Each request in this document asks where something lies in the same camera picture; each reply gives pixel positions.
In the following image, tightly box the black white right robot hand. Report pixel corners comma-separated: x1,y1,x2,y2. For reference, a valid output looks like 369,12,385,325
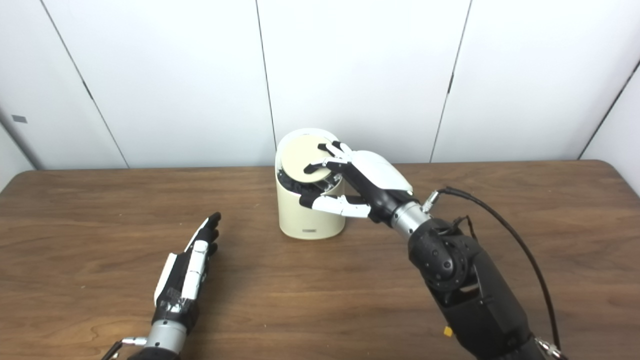
299,141,421,224

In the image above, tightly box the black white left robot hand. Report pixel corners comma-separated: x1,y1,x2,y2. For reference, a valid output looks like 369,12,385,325
152,212,222,331

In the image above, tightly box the round cream bin lid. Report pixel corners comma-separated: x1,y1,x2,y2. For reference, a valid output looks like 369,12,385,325
281,135,333,183

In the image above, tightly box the cream-colored bin body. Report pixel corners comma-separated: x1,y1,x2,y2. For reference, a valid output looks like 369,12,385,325
275,128,346,240

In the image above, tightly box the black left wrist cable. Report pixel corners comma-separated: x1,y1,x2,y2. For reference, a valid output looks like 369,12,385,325
101,337,148,360

